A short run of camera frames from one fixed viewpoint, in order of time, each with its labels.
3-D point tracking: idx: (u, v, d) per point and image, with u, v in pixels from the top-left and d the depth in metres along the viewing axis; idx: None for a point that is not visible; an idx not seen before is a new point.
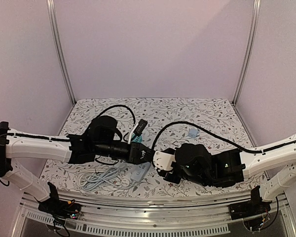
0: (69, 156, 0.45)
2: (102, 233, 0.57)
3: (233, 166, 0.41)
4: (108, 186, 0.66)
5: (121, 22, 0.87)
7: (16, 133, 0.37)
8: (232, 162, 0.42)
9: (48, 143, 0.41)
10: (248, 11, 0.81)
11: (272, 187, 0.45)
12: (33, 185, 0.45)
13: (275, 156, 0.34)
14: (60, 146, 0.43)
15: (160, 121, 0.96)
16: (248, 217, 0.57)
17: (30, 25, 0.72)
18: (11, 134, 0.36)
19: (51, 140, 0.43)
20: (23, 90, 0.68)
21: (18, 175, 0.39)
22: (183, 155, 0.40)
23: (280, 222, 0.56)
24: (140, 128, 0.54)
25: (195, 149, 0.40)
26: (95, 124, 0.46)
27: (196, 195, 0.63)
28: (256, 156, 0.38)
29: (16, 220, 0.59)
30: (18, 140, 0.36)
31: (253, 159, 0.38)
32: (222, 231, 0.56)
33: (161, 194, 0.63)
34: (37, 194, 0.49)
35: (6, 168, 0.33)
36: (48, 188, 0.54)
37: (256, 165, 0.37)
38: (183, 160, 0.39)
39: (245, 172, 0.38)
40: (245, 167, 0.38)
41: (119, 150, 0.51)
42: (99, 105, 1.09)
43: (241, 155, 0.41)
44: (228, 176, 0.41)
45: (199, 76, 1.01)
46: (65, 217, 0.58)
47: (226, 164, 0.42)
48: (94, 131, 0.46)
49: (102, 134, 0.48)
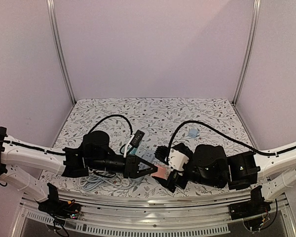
0: (63, 171, 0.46)
2: (102, 233, 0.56)
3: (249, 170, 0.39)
4: (108, 186, 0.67)
5: (121, 22, 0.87)
7: (12, 140, 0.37)
8: (247, 165, 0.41)
9: (43, 155, 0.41)
10: (248, 11, 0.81)
11: (275, 187, 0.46)
12: (30, 186, 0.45)
13: (288, 157, 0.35)
14: (55, 160, 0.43)
15: (160, 122, 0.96)
16: (248, 217, 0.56)
17: (30, 25, 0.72)
18: (7, 141, 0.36)
19: (47, 153, 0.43)
20: (22, 89, 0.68)
21: (14, 177, 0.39)
22: (203, 156, 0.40)
23: (280, 222, 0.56)
24: (137, 139, 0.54)
25: (214, 152, 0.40)
26: (85, 140, 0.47)
27: (196, 195, 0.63)
28: (270, 159, 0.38)
29: (16, 219, 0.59)
30: (14, 149, 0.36)
31: (267, 162, 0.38)
32: (221, 231, 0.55)
33: (161, 193, 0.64)
34: (35, 195, 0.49)
35: None
36: (47, 189, 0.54)
37: (270, 168, 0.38)
38: (203, 161, 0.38)
39: (260, 175, 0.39)
40: (259, 170, 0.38)
41: (114, 165, 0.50)
42: (99, 105, 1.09)
43: (255, 157, 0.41)
44: (241, 178, 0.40)
45: (199, 76, 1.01)
46: (65, 217, 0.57)
47: (240, 166, 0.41)
48: (85, 149, 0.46)
49: (93, 151, 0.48)
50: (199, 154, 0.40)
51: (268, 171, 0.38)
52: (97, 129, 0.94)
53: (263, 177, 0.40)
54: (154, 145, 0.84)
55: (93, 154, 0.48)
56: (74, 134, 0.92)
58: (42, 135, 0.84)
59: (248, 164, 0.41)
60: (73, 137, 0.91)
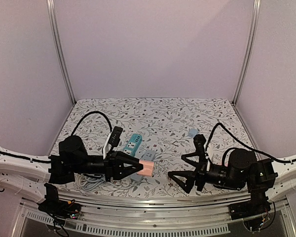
0: (49, 177, 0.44)
2: (102, 233, 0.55)
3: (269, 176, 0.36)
4: (108, 186, 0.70)
5: (122, 22, 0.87)
7: (0, 150, 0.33)
8: (266, 170, 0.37)
9: (29, 164, 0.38)
10: (248, 11, 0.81)
11: (282, 188, 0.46)
12: (25, 188, 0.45)
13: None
14: (41, 168, 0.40)
15: (160, 122, 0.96)
16: (248, 217, 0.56)
17: (30, 25, 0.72)
18: None
19: (32, 161, 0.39)
20: (22, 89, 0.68)
21: (7, 181, 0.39)
22: (239, 159, 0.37)
23: (281, 222, 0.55)
24: (114, 138, 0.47)
25: (247, 156, 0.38)
26: (63, 147, 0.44)
27: (196, 195, 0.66)
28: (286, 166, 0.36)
29: (16, 218, 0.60)
30: (1, 160, 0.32)
31: (283, 168, 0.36)
32: (222, 231, 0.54)
33: (161, 193, 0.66)
34: (31, 196, 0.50)
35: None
36: (44, 191, 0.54)
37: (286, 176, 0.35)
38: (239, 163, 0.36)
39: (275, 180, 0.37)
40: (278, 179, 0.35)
41: (96, 165, 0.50)
42: (99, 105, 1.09)
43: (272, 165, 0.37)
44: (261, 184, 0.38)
45: (199, 76, 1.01)
46: (65, 217, 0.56)
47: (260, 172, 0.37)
48: (62, 155, 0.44)
49: (72, 157, 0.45)
50: (234, 155, 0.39)
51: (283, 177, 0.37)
52: (97, 129, 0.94)
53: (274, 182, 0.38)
54: (154, 145, 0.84)
55: (72, 161, 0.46)
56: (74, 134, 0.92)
58: (42, 135, 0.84)
59: (267, 170, 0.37)
60: None
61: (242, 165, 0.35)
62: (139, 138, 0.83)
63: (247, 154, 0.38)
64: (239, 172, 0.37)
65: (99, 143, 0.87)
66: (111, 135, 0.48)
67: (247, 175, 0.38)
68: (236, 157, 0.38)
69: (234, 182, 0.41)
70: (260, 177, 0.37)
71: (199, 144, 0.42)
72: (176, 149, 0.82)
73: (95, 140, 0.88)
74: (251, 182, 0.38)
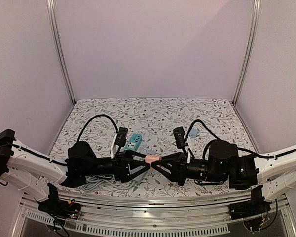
0: (63, 180, 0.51)
2: (102, 233, 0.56)
3: (247, 171, 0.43)
4: (108, 186, 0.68)
5: (121, 22, 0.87)
7: (20, 145, 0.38)
8: (247, 166, 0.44)
9: (48, 165, 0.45)
10: (248, 11, 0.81)
11: (277, 187, 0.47)
12: (31, 186, 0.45)
13: (284, 161, 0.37)
14: (58, 169, 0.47)
15: (160, 121, 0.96)
16: (248, 217, 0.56)
17: (31, 25, 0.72)
18: (17, 146, 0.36)
19: (51, 162, 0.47)
20: (22, 89, 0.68)
21: (16, 177, 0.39)
22: (220, 150, 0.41)
23: (280, 221, 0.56)
24: (121, 138, 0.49)
25: (229, 148, 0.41)
26: (72, 153, 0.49)
27: (196, 195, 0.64)
28: (269, 162, 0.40)
29: (16, 219, 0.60)
30: (22, 154, 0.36)
31: (266, 164, 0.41)
32: (221, 231, 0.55)
33: (161, 193, 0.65)
34: (36, 195, 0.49)
35: (2, 171, 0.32)
36: (47, 189, 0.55)
37: (269, 170, 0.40)
38: (220, 155, 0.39)
39: (260, 176, 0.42)
40: (259, 172, 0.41)
41: (105, 168, 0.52)
42: (99, 105, 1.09)
43: (255, 161, 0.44)
44: (243, 181, 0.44)
45: (199, 77, 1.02)
46: (65, 217, 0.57)
47: (241, 168, 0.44)
48: (72, 161, 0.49)
49: (81, 162, 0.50)
50: (214, 146, 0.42)
51: (269, 173, 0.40)
52: (97, 128, 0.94)
53: (263, 178, 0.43)
54: (154, 145, 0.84)
55: (82, 164, 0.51)
56: (74, 134, 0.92)
58: (42, 136, 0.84)
59: (248, 164, 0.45)
60: (73, 137, 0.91)
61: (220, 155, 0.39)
62: (139, 138, 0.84)
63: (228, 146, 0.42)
64: (218, 164, 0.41)
65: (99, 143, 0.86)
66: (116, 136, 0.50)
67: (228, 168, 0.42)
68: (217, 149, 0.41)
69: (216, 176, 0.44)
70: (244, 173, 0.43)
71: (179, 136, 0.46)
72: (176, 149, 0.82)
73: (95, 140, 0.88)
74: (232, 177, 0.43)
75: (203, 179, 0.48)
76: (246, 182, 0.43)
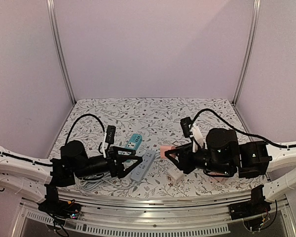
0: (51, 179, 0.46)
2: (102, 233, 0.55)
3: (260, 157, 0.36)
4: (108, 186, 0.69)
5: (121, 22, 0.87)
7: (3, 151, 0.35)
8: (259, 152, 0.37)
9: (32, 166, 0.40)
10: (248, 11, 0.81)
11: (278, 187, 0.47)
12: (24, 189, 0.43)
13: None
14: (42, 170, 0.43)
15: (160, 122, 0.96)
16: (248, 217, 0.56)
17: (30, 24, 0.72)
18: None
19: (35, 164, 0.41)
20: (22, 89, 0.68)
21: (7, 181, 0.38)
22: (216, 137, 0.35)
23: (280, 221, 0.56)
24: (111, 136, 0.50)
25: (226, 134, 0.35)
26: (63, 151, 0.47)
27: (196, 195, 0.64)
28: (282, 150, 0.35)
29: (17, 217, 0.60)
30: (5, 160, 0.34)
31: (278, 153, 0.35)
32: (221, 231, 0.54)
33: (161, 193, 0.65)
34: (31, 196, 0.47)
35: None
36: (44, 190, 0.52)
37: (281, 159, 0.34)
38: (215, 142, 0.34)
39: (271, 165, 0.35)
40: (272, 160, 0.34)
41: (98, 166, 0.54)
42: (99, 105, 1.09)
43: (267, 148, 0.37)
44: (252, 167, 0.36)
45: (199, 77, 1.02)
46: (65, 217, 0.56)
47: (253, 153, 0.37)
48: (64, 160, 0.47)
49: (73, 162, 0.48)
50: (212, 135, 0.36)
51: (279, 164, 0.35)
52: (97, 128, 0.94)
53: (272, 169, 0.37)
54: (154, 145, 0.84)
55: (73, 164, 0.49)
56: (74, 134, 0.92)
58: (42, 136, 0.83)
59: (259, 150, 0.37)
60: (73, 137, 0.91)
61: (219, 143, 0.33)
62: (139, 138, 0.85)
63: (228, 135, 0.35)
64: (217, 152, 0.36)
65: (99, 143, 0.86)
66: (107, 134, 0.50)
67: (230, 157, 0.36)
68: (215, 136, 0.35)
69: (218, 165, 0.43)
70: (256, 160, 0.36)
71: (185, 125, 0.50)
72: None
73: (95, 140, 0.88)
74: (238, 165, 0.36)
75: (208, 169, 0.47)
76: (256, 170, 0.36)
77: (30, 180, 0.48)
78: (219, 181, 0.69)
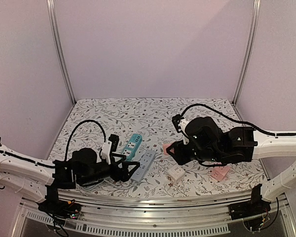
0: (52, 181, 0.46)
2: (102, 233, 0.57)
3: (245, 141, 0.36)
4: (108, 186, 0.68)
5: (121, 22, 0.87)
7: (5, 150, 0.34)
8: (245, 137, 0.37)
9: (34, 167, 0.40)
10: (248, 11, 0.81)
11: (273, 186, 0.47)
12: (25, 188, 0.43)
13: (290, 142, 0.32)
14: (44, 171, 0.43)
15: (160, 122, 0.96)
16: (248, 217, 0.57)
17: (31, 25, 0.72)
18: (0, 151, 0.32)
19: (37, 165, 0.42)
20: (22, 89, 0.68)
21: (8, 180, 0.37)
22: (193, 125, 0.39)
23: (281, 222, 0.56)
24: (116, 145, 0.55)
25: (202, 121, 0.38)
26: (73, 158, 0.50)
27: (196, 195, 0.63)
28: (269, 138, 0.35)
29: (16, 219, 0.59)
30: (7, 159, 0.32)
31: (265, 139, 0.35)
32: (222, 231, 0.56)
33: (161, 193, 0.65)
34: (31, 196, 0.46)
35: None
36: (45, 189, 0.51)
37: (268, 146, 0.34)
38: (191, 129, 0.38)
39: (256, 150, 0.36)
40: (256, 144, 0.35)
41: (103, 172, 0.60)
42: (99, 105, 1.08)
43: (254, 134, 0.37)
44: (237, 149, 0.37)
45: (199, 77, 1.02)
46: (65, 217, 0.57)
47: (239, 138, 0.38)
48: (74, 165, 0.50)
49: (82, 168, 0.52)
50: (191, 124, 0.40)
51: (264, 151, 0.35)
52: (97, 128, 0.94)
53: (257, 155, 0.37)
54: (154, 145, 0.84)
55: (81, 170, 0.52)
56: (74, 134, 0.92)
58: (42, 136, 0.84)
59: (245, 136, 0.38)
60: (73, 137, 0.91)
61: (194, 130, 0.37)
62: (139, 138, 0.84)
63: (205, 121, 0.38)
64: (196, 139, 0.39)
65: (99, 143, 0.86)
66: (111, 142, 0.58)
67: (210, 143, 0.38)
68: (192, 124, 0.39)
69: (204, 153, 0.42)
70: (238, 142, 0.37)
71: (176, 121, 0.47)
72: None
73: (95, 140, 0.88)
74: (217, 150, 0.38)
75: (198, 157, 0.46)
76: (240, 152, 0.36)
77: (30, 179, 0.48)
78: (219, 181, 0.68)
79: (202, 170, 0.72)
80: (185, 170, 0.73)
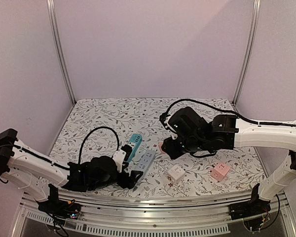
0: (64, 183, 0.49)
2: (102, 233, 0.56)
3: (227, 127, 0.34)
4: (108, 186, 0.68)
5: (121, 22, 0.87)
7: (22, 146, 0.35)
8: (228, 123, 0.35)
9: (49, 167, 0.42)
10: (248, 11, 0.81)
11: (268, 185, 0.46)
12: (31, 186, 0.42)
13: (273, 132, 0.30)
14: (59, 173, 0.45)
15: (160, 122, 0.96)
16: (248, 217, 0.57)
17: (31, 25, 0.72)
18: (18, 147, 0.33)
19: (53, 165, 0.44)
20: (22, 89, 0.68)
21: (18, 177, 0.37)
22: (174, 116, 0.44)
23: (280, 222, 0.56)
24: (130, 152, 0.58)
25: (183, 111, 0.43)
26: (94, 164, 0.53)
27: (196, 195, 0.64)
28: (251, 126, 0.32)
29: (16, 220, 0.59)
30: (23, 156, 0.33)
31: (247, 127, 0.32)
32: (222, 231, 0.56)
33: (161, 193, 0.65)
34: (35, 195, 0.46)
35: (3, 171, 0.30)
36: (47, 190, 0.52)
37: (249, 134, 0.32)
38: (172, 119, 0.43)
39: (237, 138, 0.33)
40: (238, 132, 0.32)
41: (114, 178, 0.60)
42: (99, 105, 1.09)
43: (237, 122, 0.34)
44: (217, 135, 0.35)
45: (199, 77, 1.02)
46: (65, 217, 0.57)
47: (221, 124, 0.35)
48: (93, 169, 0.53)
49: (97, 173, 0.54)
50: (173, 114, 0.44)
51: (245, 140, 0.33)
52: (97, 128, 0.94)
53: (239, 143, 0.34)
54: (154, 145, 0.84)
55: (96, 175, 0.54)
56: (74, 135, 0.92)
58: (42, 136, 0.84)
59: (229, 123, 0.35)
60: (73, 137, 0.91)
61: (173, 118, 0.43)
62: (139, 138, 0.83)
63: (184, 111, 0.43)
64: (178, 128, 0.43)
65: (99, 143, 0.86)
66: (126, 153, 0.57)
67: (190, 131, 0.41)
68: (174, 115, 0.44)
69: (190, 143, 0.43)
70: (218, 129, 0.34)
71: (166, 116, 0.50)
72: None
73: (95, 140, 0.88)
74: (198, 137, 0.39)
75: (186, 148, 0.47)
76: (220, 138, 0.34)
77: (36, 178, 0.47)
78: (219, 181, 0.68)
79: (202, 170, 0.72)
80: (185, 170, 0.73)
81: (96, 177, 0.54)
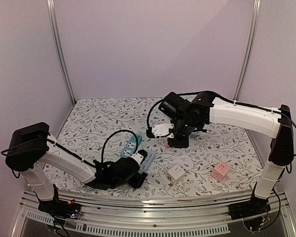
0: (90, 179, 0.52)
2: (102, 233, 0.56)
3: (204, 101, 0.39)
4: None
5: (121, 22, 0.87)
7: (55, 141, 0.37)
8: (206, 98, 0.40)
9: (80, 164, 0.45)
10: (248, 11, 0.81)
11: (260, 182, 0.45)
12: (44, 185, 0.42)
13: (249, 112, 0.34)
14: (87, 169, 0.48)
15: (160, 121, 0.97)
16: (248, 217, 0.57)
17: (31, 25, 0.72)
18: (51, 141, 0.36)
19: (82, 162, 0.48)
20: (22, 89, 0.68)
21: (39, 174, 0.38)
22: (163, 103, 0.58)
23: (281, 222, 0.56)
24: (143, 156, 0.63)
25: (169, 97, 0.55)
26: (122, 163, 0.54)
27: (196, 195, 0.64)
28: (227, 104, 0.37)
29: (16, 220, 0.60)
30: (56, 151, 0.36)
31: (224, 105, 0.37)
32: (222, 231, 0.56)
33: (161, 193, 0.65)
34: (43, 194, 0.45)
35: (27, 166, 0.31)
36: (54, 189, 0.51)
37: (223, 110, 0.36)
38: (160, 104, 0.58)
39: (211, 112, 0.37)
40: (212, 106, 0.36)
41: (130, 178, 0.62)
42: (99, 105, 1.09)
43: (216, 99, 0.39)
44: (194, 107, 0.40)
45: (199, 77, 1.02)
46: (65, 217, 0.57)
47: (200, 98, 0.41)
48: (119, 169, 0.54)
49: (124, 173, 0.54)
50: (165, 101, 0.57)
51: (219, 115, 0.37)
52: (97, 128, 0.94)
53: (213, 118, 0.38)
54: (154, 145, 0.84)
55: (121, 174, 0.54)
56: (73, 135, 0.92)
58: None
59: (208, 98, 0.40)
60: (73, 137, 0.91)
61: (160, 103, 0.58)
62: (139, 138, 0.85)
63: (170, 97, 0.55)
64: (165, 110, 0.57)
65: (99, 143, 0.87)
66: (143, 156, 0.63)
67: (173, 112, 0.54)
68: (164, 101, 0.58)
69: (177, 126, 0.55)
70: (197, 101, 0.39)
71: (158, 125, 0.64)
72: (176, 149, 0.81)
73: (95, 140, 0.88)
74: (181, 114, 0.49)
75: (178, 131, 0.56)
76: (196, 109, 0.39)
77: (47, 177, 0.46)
78: (219, 181, 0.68)
79: (202, 170, 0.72)
80: (185, 170, 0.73)
81: (122, 176, 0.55)
